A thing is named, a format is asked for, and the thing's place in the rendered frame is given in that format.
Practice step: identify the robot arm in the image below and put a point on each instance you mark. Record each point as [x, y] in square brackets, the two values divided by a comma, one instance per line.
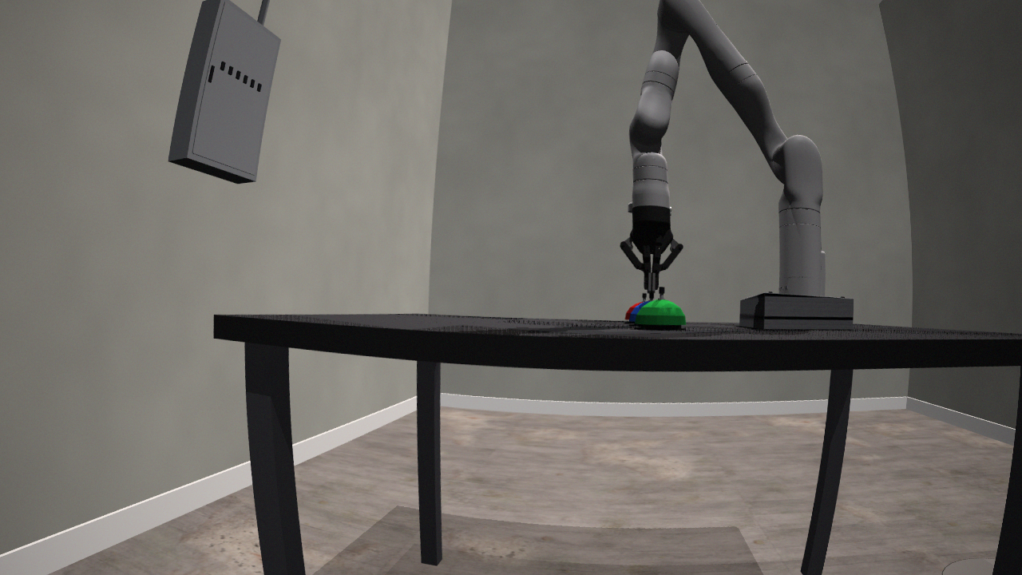
[796, 162]

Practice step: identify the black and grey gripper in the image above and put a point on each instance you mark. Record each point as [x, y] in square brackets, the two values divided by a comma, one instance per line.
[651, 234]

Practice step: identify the green dome bell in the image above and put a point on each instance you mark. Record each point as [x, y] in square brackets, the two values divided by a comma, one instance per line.
[660, 314]

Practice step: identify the blue dome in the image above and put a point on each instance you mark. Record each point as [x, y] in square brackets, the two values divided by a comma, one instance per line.
[637, 308]

